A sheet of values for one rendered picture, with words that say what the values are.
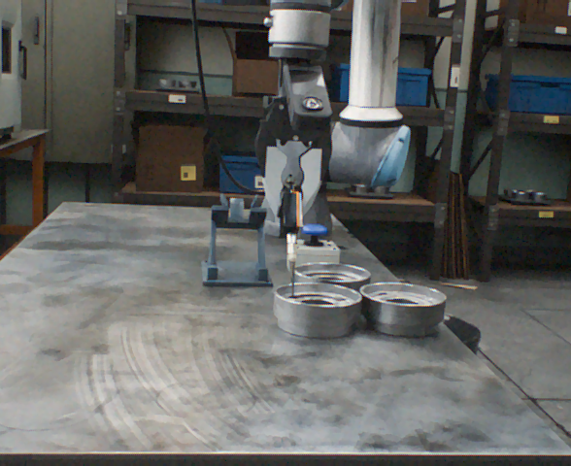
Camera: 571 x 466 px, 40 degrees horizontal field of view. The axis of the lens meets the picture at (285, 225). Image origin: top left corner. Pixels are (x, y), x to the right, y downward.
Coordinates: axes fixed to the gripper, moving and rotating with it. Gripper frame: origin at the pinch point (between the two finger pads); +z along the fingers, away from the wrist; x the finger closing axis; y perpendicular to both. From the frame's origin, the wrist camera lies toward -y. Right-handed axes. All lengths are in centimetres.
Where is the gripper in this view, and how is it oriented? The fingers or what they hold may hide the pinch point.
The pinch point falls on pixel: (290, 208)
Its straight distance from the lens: 100.6
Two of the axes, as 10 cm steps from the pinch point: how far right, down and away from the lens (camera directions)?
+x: -9.9, -0.4, -1.3
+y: -1.2, -1.9, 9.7
